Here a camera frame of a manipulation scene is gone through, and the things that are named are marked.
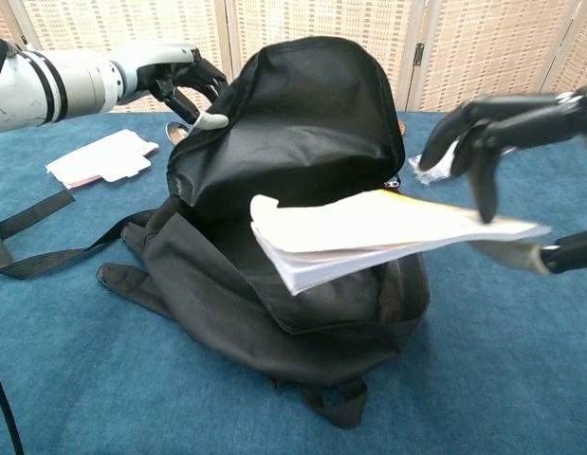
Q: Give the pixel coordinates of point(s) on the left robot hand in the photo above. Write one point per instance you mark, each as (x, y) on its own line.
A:
(151, 66)

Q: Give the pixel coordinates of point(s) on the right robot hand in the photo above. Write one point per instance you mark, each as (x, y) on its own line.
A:
(511, 118)

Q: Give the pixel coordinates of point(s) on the black fabric backpack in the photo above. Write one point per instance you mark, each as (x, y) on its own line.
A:
(298, 118)

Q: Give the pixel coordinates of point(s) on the white paper booklet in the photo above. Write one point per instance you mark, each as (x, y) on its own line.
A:
(345, 227)

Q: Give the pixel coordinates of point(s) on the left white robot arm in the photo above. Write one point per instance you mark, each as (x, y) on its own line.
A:
(37, 90)

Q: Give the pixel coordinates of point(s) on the stainless steel ladle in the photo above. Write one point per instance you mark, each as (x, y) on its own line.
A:
(174, 130)

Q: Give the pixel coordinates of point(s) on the bundle of clear wrapped straws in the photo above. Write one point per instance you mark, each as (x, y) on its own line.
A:
(435, 174)

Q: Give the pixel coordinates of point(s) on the flattened white pink carton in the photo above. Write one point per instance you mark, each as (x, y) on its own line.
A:
(98, 158)

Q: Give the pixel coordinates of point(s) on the round woven rattan coaster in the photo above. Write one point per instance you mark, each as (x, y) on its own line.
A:
(402, 128)

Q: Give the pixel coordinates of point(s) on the woven folding screen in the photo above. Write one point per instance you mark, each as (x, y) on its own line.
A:
(321, 19)

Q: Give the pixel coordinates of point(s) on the blue table cloth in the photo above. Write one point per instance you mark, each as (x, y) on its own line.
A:
(84, 355)

